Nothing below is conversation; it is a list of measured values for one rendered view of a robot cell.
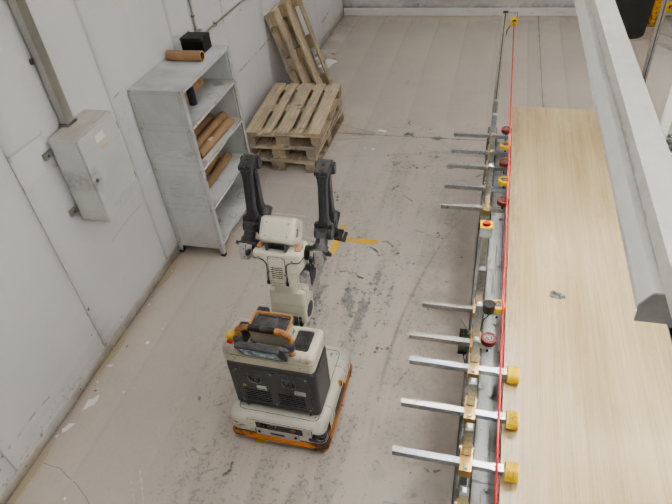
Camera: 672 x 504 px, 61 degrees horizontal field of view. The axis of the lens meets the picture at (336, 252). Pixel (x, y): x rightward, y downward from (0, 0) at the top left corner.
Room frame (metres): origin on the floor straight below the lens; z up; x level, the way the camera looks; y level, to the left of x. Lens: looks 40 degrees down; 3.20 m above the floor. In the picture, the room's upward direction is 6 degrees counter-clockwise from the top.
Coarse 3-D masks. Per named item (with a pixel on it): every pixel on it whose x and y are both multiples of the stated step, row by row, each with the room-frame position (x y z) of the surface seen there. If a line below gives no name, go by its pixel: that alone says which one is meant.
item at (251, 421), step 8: (248, 416) 2.02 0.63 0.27; (248, 424) 2.00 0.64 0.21; (256, 424) 1.99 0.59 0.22; (264, 424) 1.97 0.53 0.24; (272, 424) 1.95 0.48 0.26; (280, 424) 1.94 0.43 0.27; (288, 424) 1.94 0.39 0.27; (280, 432) 1.94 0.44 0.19; (288, 432) 1.92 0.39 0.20; (296, 432) 1.91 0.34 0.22; (304, 432) 1.89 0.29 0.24
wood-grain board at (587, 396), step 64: (512, 128) 4.04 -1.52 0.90; (576, 128) 3.93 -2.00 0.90; (512, 192) 3.16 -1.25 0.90; (576, 192) 3.09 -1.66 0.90; (512, 256) 2.51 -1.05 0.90; (576, 256) 2.46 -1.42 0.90; (512, 320) 2.01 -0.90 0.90; (576, 320) 1.97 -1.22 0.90; (512, 384) 1.61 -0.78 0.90; (576, 384) 1.57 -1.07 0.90; (640, 384) 1.54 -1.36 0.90; (512, 448) 1.28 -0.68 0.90; (576, 448) 1.25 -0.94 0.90; (640, 448) 1.22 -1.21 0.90
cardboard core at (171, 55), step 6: (168, 54) 4.49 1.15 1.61; (174, 54) 4.47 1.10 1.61; (180, 54) 4.46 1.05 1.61; (186, 54) 4.44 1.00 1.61; (192, 54) 4.43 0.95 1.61; (198, 54) 4.41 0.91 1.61; (168, 60) 4.51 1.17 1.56; (174, 60) 4.49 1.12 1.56; (180, 60) 4.47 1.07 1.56; (186, 60) 4.45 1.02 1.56; (192, 60) 4.43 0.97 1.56; (198, 60) 4.42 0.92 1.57
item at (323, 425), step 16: (336, 352) 2.43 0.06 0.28; (336, 368) 2.30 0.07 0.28; (336, 384) 2.19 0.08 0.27; (336, 400) 2.10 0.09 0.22; (240, 416) 2.03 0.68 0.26; (256, 416) 2.01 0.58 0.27; (272, 416) 1.99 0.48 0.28; (288, 416) 1.98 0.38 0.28; (304, 416) 1.97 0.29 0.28; (320, 416) 1.96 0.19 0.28; (336, 416) 2.06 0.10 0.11; (240, 432) 2.03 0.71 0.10; (256, 432) 2.00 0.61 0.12; (272, 432) 1.96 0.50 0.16; (320, 432) 1.87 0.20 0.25; (320, 448) 1.86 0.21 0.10
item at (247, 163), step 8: (240, 160) 2.73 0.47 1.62; (248, 160) 2.73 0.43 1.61; (240, 168) 2.68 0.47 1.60; (248, 168) 2.66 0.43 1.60; (248, 176) 2.66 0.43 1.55; (248, 184) 2.66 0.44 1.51; (248, 192) 2.65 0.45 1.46; (248, 200) 2.64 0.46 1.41; (248, 208) 2.64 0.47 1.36; (256, 208) 2.67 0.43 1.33; (248, 216) 2.63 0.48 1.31; (256, 216) 2.63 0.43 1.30; (256, 224) 2.61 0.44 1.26
